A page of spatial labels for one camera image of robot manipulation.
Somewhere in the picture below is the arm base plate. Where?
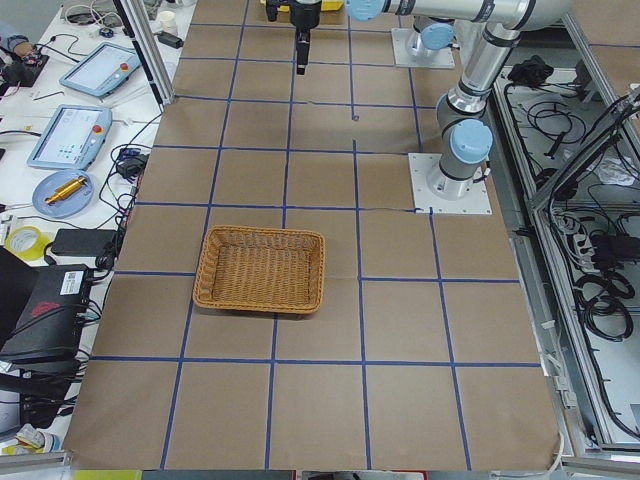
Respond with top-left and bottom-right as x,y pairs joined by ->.
391,23 -> 455,69
408,153 -> 492,215

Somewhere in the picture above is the brown wicker basket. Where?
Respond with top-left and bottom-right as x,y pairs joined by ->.
192,225 -> 326,315

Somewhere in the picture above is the yellow plastic basket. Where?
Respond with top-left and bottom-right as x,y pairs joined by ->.
259,0 -> 346,13

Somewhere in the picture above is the teach pendant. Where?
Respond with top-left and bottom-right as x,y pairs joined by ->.
59,42 -> 141,98
27,104 -> 113,170

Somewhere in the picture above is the far teach pendant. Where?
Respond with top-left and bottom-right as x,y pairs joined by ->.
59,42 -> 141,98

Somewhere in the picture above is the blue plate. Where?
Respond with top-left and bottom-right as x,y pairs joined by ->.
32,170 -> 94,219

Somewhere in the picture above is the yellow tape roll on desk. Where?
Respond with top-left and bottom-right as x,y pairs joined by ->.
4,226 -> 50,262

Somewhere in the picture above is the near teach pendant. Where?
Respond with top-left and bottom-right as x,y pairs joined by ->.
27,104 -> 113,170

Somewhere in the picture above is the brass cylinder part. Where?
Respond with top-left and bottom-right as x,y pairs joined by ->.
45,176 -> 88,205

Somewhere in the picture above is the black computer box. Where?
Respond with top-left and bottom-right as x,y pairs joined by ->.
1,249 -> 91,365

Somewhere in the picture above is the aluminium frame post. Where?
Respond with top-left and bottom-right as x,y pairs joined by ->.
113,0 -> 175,106

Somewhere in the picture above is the black power adapter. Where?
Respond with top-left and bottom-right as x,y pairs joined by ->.
51,229 -> 116,257

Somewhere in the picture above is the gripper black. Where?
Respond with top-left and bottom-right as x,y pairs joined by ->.
291,0 -> 320,75

